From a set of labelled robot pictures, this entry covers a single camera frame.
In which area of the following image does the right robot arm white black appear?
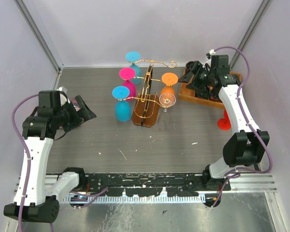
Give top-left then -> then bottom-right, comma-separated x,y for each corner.
179,55 -> 270,190

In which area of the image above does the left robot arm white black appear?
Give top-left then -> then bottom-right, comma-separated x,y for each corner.
3,89 -> 96,223

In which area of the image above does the white slotted cable duct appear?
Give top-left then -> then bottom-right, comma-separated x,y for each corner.
62,193 -> 206,204

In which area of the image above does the blue wine glass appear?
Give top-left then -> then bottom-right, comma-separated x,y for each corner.
112,86 -> 131,122
125,51 -> 142,85

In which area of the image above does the wooden compartment tray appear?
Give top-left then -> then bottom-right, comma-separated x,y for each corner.
179,66 -> 242,109

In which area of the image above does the red wine glass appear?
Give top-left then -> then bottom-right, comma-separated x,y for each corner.
217,110 -> 231,131

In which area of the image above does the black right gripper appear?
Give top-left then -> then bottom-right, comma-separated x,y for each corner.
178,60 -> 215,93

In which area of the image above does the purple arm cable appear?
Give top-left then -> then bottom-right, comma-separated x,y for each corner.
211,46 -> 274,210
12,94 -> 56,232

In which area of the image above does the gold wire glass rack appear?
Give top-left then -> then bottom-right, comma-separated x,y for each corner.
126,59 -> 177,128

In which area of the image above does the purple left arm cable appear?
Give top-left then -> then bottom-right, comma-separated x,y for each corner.
12,94 -> 56,232

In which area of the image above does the colourful packet under left gripper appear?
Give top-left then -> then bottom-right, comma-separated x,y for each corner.
70,98 -> 81,111

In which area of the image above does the orange wine glass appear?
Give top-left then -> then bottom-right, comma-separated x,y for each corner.
160,72 -> 178,96

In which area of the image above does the pink wine glass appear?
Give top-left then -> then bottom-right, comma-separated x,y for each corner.
119,67 -> 136,97

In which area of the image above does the rear blue wine glass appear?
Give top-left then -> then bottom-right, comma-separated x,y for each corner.
125,51 -> 142,85

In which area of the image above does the front blue wine glass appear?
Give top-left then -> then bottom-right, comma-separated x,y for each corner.
112,86 -> 131,122

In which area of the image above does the clear wine glass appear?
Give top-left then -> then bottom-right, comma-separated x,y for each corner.
159,93 -> 176,112

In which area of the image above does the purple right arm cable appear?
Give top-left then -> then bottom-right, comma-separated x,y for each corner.
211,46 -> 274,210

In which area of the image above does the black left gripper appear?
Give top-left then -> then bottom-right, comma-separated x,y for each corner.
55,95 -> 96,132

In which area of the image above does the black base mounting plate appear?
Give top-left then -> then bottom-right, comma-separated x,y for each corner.
86,173 -> 224,197

